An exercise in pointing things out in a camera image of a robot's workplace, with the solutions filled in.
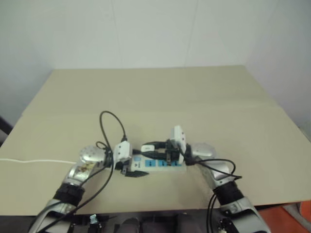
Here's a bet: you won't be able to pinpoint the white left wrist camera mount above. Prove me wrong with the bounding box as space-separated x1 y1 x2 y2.
113 142 133 162

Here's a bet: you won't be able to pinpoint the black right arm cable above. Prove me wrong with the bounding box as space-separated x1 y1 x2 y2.
182 143 242 233

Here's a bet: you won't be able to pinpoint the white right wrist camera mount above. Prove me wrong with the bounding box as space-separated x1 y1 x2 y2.
170 125 187 148

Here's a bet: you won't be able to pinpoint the dark rounded shape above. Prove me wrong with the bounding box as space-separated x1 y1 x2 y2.
116 217 142 233

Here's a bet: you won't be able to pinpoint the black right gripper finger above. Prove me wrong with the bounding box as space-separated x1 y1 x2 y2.
142 150 167 159
142 140 168 149

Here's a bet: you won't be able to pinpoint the white power strip blue sockets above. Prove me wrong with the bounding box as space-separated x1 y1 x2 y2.
126 153 187 174

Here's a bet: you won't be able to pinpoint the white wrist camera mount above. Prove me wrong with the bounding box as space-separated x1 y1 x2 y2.
113 142 133 162
170 125 187 148

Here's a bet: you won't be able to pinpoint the white power strip cord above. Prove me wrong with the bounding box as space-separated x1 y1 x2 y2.
0 158 78 164

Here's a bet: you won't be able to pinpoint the orange object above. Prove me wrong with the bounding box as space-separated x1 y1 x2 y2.
279 199 311 233

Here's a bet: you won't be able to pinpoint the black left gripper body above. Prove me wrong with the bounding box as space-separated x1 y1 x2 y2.
113 159 130 176

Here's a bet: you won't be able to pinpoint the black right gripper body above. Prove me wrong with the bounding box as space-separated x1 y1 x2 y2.
164 138 182 166

